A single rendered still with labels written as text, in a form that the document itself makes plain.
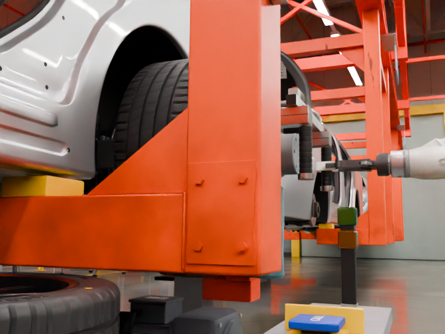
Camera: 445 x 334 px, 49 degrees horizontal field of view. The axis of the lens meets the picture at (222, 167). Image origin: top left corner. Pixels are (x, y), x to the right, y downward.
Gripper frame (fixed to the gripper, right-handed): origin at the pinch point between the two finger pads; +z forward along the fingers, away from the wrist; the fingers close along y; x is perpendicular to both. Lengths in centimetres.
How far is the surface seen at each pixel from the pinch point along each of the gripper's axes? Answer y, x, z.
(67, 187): -67, -12, 52
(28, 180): -75, -11, 57
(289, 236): 957, -25, 244
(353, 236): -57, -23, -15
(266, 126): -72, -1, 0
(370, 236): 344, -22, 14
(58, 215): -76, -19, 47
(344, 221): -57, -20, -13
